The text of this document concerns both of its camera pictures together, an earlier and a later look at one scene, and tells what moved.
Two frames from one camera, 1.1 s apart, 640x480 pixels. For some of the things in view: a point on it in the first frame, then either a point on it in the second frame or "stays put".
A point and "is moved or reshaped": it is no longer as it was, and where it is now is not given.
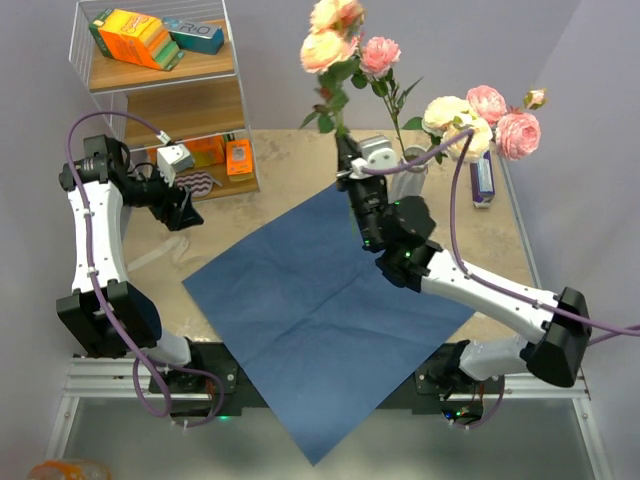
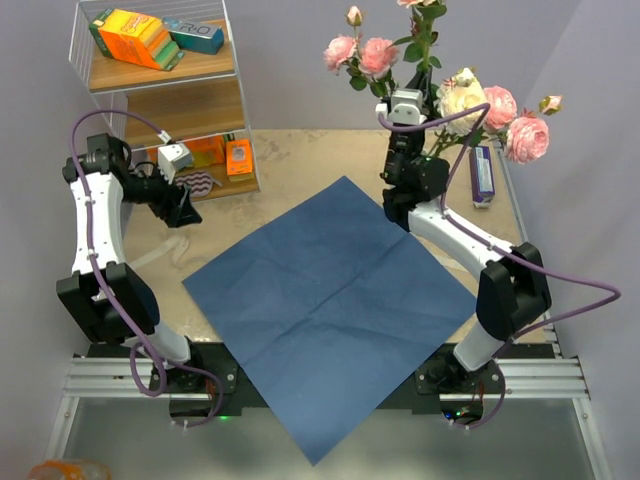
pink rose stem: x=378 y=56 stays put
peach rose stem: x=329 y=50 to x=418 y=46
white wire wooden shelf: x=168 y=67 stays put
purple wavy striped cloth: x=199 y=182 stays put
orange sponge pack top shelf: x=136 y=39 stays put
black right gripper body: x=366 y=199 to x=403 y=147
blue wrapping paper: x=316 y=326 stays put
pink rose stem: x=518 y=132 is moved or reshaped
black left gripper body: x=155 y=193 stays put
